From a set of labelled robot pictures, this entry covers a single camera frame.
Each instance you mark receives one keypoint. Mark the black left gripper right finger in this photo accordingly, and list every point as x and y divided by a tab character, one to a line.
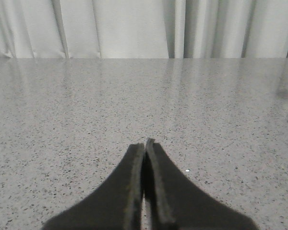
178	204

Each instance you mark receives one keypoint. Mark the grey-white curtain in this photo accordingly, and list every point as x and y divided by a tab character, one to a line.
143	28

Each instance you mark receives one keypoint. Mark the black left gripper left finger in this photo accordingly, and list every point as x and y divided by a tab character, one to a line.
115	205

